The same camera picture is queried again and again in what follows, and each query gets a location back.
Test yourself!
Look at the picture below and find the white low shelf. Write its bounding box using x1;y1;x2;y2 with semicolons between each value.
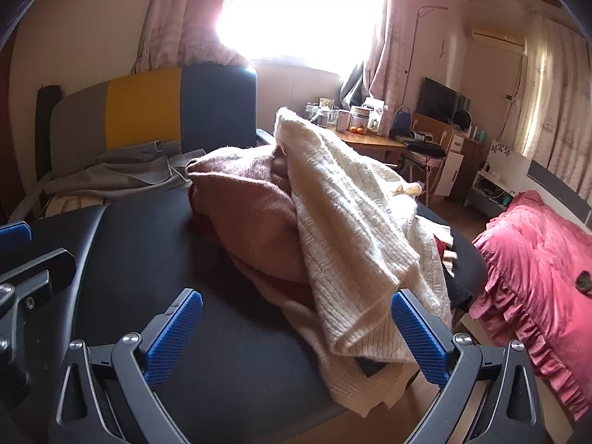
467;169;514;218

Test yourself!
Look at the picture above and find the cream knit sweater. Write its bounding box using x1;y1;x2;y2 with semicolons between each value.
274;107;454;366

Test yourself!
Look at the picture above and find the black television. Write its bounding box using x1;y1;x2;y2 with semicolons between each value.
417;78;470;123

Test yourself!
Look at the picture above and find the pink patterned curtain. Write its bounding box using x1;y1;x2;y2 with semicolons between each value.
132;0;250;75
365;0;426;107

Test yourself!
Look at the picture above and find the red garment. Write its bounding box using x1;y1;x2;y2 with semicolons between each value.
432;233;456;262

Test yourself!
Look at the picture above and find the pale striped curtain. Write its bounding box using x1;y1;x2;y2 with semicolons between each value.
515;11;592;195

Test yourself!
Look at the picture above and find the beige patterned cushion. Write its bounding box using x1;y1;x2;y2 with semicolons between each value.
44;193;114;217

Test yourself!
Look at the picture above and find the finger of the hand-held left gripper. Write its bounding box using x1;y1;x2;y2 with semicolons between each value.
0;222;33;247
0;249;77;408

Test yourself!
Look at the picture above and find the dusty pink knit sweater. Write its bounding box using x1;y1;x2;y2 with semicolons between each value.
185;145;408;419

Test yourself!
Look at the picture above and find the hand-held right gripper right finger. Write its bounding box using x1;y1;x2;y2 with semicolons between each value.
390;288;553;444

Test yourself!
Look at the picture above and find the brown wooden dresser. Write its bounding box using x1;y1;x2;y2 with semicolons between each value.
451;136;486;204

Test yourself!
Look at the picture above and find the grey headboard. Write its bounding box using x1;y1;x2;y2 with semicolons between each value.
527;159;592;232

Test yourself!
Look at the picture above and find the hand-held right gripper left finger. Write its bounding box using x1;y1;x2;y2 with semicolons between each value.
54;288;204;444

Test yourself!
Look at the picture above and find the white air conditioner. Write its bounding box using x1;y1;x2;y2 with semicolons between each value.
471;28;525;54

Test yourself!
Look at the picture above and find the white panel with flower decal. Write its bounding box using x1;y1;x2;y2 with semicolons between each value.
488;139;532;190

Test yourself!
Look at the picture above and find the white cabinet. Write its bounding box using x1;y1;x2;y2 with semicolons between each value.
435;134;465;197

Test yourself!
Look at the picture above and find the dark upright object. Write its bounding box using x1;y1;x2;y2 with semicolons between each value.
36;84;63;181

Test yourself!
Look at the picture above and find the pink ruffled bedspread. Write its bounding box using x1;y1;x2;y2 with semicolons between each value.
469;191;592;421

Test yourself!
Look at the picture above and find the grey cloth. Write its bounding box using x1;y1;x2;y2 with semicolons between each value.
44;141;206;202

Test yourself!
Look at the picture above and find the black garment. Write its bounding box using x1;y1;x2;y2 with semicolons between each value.
444;231;488;310

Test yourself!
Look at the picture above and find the dark hanging jacket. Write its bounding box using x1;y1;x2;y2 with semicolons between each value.
340;62;366;109

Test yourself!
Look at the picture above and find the bright window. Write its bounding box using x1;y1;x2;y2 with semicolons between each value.
217;0;394;75

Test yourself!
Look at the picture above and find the brown wooden door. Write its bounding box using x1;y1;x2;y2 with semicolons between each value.
0;41;26;223

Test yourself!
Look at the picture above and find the wooden desk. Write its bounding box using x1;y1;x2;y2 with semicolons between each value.
335;129;408;167

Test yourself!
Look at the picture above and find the wooden chair with pink cushion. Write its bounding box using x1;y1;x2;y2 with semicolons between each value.
398;113;456;204

